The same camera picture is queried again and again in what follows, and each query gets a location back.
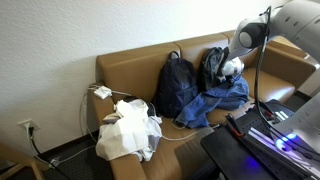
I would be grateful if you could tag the blue jeans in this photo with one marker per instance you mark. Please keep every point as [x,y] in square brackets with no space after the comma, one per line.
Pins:
[230,96]

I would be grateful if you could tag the black red clamp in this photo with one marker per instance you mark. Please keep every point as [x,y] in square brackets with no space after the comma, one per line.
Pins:
[235,128]
[266,108]

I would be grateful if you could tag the white crumpled cloth pile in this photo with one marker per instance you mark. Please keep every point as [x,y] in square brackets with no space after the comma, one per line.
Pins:
[126,133]

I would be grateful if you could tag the navy blue backpack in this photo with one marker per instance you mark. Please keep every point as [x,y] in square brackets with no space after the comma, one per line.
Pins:
[175,86]

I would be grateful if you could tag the black equipment with blue light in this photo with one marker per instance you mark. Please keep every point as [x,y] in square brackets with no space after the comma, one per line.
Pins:
[230,156]

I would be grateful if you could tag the grey backpack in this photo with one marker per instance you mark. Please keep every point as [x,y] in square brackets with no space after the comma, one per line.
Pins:
[210,70]

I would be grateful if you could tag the white wall outlet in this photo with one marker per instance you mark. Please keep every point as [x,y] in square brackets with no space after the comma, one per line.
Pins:
[26,124]

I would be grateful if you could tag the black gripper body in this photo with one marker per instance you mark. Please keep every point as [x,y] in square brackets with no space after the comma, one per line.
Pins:
[231,80]

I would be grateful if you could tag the tan leather sofa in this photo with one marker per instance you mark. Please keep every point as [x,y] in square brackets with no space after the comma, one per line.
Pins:
[133,70]

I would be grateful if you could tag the wooden side table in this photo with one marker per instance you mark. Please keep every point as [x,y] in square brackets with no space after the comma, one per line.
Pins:
[286,45]

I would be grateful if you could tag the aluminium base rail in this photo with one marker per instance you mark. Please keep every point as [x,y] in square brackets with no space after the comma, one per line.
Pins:
[263,141]

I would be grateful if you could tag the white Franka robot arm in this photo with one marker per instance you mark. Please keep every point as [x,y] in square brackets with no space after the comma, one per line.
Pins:
[300,23]

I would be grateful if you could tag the wooden chair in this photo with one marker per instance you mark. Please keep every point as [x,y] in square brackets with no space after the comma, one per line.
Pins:
[30,163]

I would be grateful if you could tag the white power adapter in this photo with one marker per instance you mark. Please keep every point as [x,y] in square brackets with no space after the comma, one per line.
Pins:
[102,92]

